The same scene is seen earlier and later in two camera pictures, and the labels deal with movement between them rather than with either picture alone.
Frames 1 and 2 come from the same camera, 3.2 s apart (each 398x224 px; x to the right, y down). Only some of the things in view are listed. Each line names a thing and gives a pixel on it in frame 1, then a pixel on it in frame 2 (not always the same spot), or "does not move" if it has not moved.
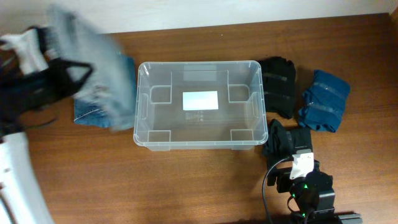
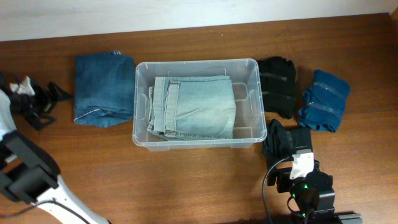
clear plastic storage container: [201, 105] does not move
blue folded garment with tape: [323, 104] does not move
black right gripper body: [285, 182] does not move
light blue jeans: [110, 86] to [191, 107]
